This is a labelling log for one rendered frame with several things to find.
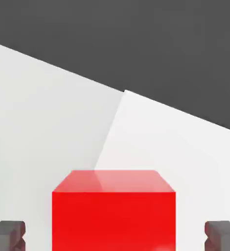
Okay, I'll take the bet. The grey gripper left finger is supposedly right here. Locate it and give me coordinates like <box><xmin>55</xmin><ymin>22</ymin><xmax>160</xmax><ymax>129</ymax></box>
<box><xmin>0</xmin><ymin>220</ymin><xmax>26</xmax><ymax>251</ymax></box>

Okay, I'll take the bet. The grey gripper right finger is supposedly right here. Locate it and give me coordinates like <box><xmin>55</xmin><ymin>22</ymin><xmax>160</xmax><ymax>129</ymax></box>
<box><xmin>204</xmin><ymin>220</ymin><xmax>230</xmax><ymax>251</ymax></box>

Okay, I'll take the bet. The small red cube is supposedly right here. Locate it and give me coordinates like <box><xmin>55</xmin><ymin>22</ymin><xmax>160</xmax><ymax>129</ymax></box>
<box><xmin>51</xmin><ymin>170</ymin><xmax>176</xmax><ymax>251</ymax></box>

